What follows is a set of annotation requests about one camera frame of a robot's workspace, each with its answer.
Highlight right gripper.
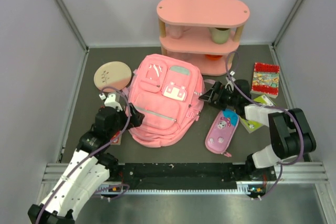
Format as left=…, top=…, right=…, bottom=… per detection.
left=199, top=81, right=239, bottom=111

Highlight pink student backpack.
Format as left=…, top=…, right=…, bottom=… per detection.
left=128, top=54, right=205, bottom=148

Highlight green book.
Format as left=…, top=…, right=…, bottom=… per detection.
left=239, top=94, right=275, bottom=133

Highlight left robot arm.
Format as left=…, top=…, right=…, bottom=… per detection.
left=28, top=104, right=145, bottom=223

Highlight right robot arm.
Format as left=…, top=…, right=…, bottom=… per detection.
left=199, top=79, right=317, bottom=180

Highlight red and white book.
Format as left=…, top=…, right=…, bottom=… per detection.
left=110, top=132, right=122, bottom=145

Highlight orange bowl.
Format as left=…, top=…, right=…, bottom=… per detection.
left=205, top=54, right=223, bottom=61

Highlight purple pencil case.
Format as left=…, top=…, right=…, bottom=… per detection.
left=205, top=109, right=239, bottom=157

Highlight pink and cream plate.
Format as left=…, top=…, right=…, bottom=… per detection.
left=93, top=61, right=132, bottom=90

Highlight red comic book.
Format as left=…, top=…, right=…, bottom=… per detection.
left=251, top=62, right=280, bottom=98

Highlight green cup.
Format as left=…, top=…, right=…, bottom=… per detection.
left=208, top=27, right=230, bottom=45

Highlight pink three-tier shelf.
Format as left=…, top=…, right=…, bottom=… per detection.
left=156, top=0, right=250, bottom=76

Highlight pink mug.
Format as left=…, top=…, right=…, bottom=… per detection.
left=167, top=25, right=191, bottom=39

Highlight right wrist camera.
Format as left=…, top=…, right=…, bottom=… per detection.
left=225, top=71, right=236, bottom=92

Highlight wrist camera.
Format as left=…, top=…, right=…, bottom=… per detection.
left=99, top=92, right=123, bottom=112
left=225, top=71, right=236, bottom=92

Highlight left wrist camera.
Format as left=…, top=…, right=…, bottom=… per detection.
left=99, top=92, right=123, bottom=112

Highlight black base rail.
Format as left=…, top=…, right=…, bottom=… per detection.
left=107, top=163, right=276, bottom=190

